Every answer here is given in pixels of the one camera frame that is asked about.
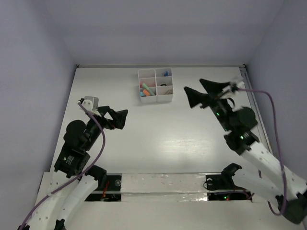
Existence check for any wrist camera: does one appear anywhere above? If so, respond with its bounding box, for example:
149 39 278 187
77 96 99 113
226 77 245 93

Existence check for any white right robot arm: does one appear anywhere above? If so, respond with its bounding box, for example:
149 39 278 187
184 79 307 224

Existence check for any grey eraser block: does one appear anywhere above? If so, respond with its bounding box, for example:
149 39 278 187
165 90 173 95

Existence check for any white left organizer box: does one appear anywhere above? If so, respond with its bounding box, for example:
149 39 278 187
138 69 157 104

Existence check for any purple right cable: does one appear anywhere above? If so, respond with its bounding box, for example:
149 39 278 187
237 88 288 216

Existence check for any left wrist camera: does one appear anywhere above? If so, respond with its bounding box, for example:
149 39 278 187
77 96 99 113

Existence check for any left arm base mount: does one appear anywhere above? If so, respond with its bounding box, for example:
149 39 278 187
85 165 122 202

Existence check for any green highlighter cap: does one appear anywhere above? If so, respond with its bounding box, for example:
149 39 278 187
142 83 150 90

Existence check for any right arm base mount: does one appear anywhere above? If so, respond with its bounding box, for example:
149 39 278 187
202 163 254 201

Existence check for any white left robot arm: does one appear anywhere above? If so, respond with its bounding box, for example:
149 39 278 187
19 100 128 230

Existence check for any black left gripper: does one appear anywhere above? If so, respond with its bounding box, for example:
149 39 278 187
84 105 128 150

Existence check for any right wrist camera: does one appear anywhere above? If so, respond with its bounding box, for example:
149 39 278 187
226 77 245 93

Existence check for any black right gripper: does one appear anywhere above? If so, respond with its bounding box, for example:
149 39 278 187
185 77 234 131

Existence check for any orange highlighter cap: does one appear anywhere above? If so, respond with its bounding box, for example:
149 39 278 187
142 90 150 96

